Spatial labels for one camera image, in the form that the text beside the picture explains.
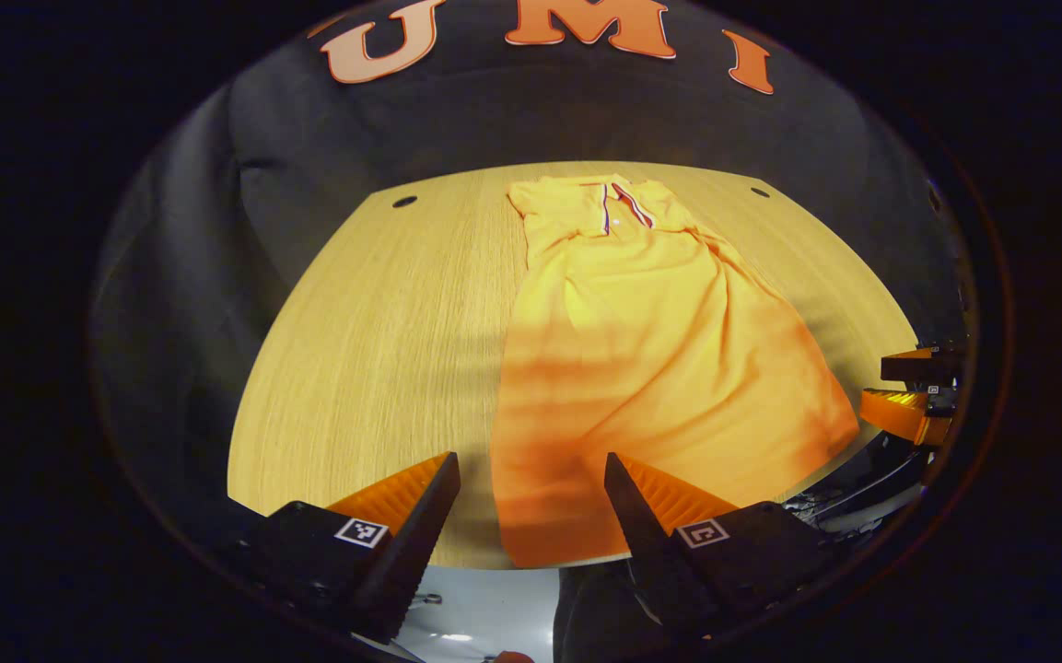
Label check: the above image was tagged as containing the orange polo T-shirt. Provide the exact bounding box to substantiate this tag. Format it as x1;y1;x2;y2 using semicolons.
491;173;861;570

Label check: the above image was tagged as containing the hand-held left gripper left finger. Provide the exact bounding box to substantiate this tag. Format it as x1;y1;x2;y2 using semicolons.
217;451;462;646

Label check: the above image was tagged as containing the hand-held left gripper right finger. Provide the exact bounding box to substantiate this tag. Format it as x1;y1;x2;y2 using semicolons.
604;451;849;646

